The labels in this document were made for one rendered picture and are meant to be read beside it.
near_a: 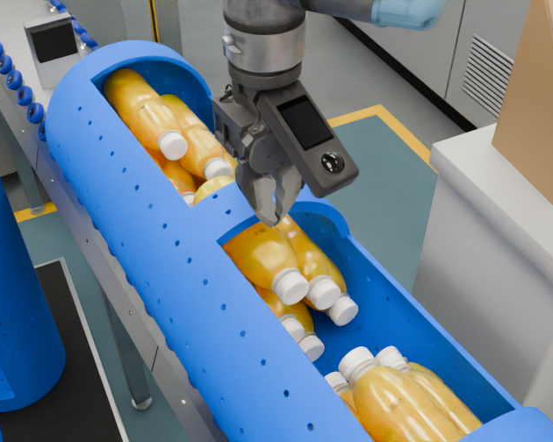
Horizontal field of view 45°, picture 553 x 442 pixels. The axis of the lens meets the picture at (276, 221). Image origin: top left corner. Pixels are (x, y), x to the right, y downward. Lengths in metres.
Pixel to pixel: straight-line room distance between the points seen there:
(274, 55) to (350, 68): 2.83
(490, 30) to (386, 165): 0.65
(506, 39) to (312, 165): 2.15
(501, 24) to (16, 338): 1.98
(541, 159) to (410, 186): 1.78
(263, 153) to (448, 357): 0.35
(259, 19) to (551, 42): 0.46
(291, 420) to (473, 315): 0.54
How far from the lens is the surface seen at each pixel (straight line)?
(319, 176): 0.62
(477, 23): 2.84
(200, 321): 0.77
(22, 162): 2.58
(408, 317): 0.89
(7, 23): 1.96
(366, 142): 2.95
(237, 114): 0.69
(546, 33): 0.95
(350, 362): 0.73
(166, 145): 1.01
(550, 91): 0.96
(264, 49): 0.61
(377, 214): 2.61
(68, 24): 1.58
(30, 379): 1.92
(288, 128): 0.63
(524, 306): 1.03
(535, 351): 1.06
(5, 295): 1.68
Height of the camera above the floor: 1.78
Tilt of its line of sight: 44 degrees down
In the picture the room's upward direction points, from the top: straight up
